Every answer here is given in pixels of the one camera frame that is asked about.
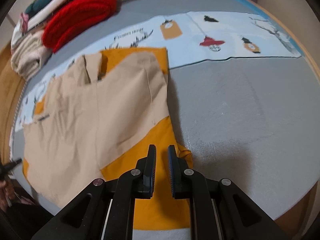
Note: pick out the white garment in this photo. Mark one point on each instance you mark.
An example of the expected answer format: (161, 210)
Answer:
(52, 3)

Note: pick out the grey bed mattress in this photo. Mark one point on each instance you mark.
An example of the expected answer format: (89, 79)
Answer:
(237, 117)

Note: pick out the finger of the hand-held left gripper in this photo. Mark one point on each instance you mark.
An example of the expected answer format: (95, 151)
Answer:
(11, 166)

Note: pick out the beige orange-lined jacket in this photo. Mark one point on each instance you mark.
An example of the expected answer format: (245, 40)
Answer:
(75, 130)

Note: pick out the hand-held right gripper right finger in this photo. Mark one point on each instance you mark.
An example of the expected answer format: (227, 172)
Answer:
(172, 172)

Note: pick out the pink white cloth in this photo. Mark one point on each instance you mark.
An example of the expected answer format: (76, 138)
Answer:
(21, 25)

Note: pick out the red knit sweater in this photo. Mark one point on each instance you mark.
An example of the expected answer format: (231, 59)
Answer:
(77, 17)

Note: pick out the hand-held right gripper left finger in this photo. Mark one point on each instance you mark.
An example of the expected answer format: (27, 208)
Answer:
(150, 172)

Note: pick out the cream knit sweater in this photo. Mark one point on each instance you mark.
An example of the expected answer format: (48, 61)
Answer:
(27, 55)

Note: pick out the person's left hand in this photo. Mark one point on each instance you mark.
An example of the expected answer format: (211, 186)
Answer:
(5, 195)

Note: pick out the light blue printed blanket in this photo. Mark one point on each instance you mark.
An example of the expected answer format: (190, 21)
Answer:
(225, 30)

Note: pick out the wooden bed frame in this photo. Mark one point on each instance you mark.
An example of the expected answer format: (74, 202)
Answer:
(10, 80)

